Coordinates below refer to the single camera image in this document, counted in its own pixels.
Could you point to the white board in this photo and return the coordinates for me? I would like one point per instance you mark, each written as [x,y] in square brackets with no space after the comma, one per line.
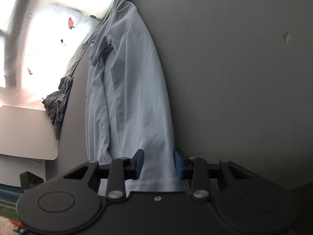
[24,132]

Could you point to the light blue shirt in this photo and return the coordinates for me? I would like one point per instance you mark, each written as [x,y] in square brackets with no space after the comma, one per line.
[132,90]

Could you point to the dark plaid shirt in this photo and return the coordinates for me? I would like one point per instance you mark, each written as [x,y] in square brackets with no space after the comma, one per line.
[57,102]

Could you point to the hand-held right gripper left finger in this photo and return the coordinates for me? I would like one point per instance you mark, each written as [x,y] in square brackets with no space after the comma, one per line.
[139,164]

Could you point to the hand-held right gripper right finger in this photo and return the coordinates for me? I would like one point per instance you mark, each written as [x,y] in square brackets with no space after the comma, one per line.
[178,164]

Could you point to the patterned rug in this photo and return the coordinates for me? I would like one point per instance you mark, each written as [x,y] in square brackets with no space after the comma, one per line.
[9,226]

